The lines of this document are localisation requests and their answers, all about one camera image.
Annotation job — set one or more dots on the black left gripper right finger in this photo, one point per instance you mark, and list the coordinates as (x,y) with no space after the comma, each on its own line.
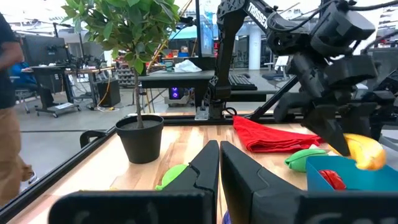
(242,186)

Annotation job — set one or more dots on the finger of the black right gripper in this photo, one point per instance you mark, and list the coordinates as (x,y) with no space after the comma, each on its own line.
(357,119)
(326,127)

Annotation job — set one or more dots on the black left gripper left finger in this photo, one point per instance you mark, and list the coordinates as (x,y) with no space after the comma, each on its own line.
(205,174)

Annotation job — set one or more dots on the yellow toy banana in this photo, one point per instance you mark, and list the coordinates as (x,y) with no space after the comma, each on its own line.
(367,152)

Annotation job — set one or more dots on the light green toy mango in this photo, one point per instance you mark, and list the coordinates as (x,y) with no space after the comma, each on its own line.
(171,175)

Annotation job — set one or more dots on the purple toy eggplant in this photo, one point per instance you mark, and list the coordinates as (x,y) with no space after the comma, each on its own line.
(227,218)

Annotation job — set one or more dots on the dark green toy cucumber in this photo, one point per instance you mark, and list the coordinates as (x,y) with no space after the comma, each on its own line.
(298,160)

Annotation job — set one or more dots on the red toy tomato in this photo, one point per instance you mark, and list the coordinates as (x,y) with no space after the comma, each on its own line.
(332,180)

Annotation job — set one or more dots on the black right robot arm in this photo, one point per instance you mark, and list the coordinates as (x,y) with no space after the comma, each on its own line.
(228,46)

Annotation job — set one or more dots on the teal plastic tupperware container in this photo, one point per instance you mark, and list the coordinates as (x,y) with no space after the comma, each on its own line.
(357,180)

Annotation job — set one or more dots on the red cloth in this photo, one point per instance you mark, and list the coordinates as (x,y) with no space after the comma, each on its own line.
(264,137)

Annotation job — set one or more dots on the green plant in black pot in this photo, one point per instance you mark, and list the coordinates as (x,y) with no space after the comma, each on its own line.
(141,143)

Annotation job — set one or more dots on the white pillar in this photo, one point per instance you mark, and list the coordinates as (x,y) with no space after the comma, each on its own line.
(254,46)

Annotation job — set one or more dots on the black backlit keyboard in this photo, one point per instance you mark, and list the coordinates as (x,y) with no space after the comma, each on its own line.
(242,82)

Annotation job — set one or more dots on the computer with purple light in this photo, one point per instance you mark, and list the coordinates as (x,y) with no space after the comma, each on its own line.
(174,93)

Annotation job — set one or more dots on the grey desk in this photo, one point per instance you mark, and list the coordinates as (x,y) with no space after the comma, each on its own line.
(174,79)

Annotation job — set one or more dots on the white crumpled cloth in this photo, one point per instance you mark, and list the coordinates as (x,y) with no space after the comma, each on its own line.
(186,67)

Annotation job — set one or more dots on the black curved clamp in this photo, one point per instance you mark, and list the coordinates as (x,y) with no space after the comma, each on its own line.
(88,135)

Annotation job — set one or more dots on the black computer monitor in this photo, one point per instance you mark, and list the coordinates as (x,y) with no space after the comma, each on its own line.
(206,34)

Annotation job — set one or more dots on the black computer tower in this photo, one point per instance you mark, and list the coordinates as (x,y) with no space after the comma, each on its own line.
(109,93)

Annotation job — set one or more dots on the wooden rolling desk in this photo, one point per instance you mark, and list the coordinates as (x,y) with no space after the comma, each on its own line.
(62,70)

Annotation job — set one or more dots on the person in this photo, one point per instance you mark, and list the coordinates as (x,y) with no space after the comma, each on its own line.
(9,140)
(21,77)

